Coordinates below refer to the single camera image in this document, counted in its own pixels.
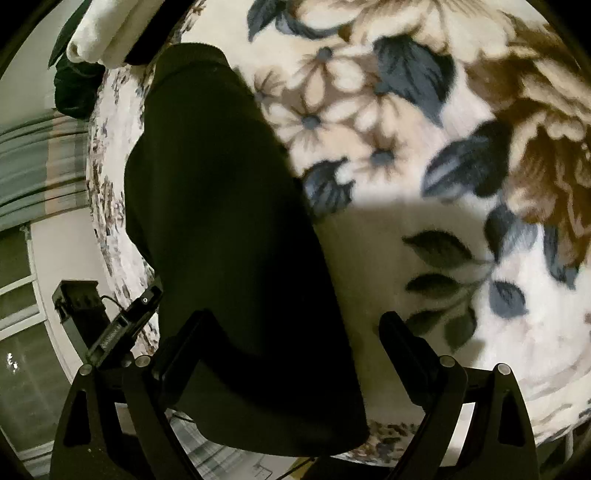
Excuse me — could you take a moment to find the black cable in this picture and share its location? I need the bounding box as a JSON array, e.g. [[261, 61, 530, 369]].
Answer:
[[276, 456, 320, 480]]

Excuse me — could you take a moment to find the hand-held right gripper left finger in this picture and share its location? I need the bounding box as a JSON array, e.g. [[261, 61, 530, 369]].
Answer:
[[50, 309, 219, 480]]

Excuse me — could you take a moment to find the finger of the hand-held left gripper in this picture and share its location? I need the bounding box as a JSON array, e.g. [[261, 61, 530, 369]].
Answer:
[[87, 284, 164, 369]]

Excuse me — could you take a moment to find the floral fleece blanket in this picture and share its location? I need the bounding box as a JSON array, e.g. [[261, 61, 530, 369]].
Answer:
[[85, 0, 591, 468]]

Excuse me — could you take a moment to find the dark green cloth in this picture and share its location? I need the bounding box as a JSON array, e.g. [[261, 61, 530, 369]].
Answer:
[[54, 59, 106, 120]]

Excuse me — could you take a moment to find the black garment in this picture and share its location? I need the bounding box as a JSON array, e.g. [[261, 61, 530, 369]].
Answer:
[[124, 42, 371, 459]]

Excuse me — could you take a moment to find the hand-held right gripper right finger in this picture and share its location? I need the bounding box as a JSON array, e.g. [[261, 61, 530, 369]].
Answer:
[[378, 311, 541, 480]]

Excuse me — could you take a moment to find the white cloth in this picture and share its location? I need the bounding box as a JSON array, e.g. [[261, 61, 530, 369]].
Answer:
[[66, 0, 155, 66]]

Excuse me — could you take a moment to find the striped curtain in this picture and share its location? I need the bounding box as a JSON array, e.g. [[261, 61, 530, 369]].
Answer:
[[0, 113, 89, 232]]

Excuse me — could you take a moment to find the window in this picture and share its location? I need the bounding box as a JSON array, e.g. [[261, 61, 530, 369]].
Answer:
[[0, 225, 72, 464]]

